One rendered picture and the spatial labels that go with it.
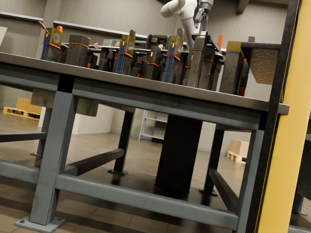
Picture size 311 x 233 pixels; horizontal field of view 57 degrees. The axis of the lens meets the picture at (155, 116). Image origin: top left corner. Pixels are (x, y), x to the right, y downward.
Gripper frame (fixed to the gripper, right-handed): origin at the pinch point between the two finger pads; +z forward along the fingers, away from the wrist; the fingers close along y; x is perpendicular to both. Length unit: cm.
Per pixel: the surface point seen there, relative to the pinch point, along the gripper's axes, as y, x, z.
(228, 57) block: 16.7, 25.1, 17.3
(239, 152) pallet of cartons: -514, -30, 89
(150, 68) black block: 19.4, -19.7, 28.7
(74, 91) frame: 77, -23, 54
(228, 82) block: 16.6, 27.8, 31.3
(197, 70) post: 40, 17, 32
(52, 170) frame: 78, -25, 89
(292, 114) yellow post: 53, 62, 47
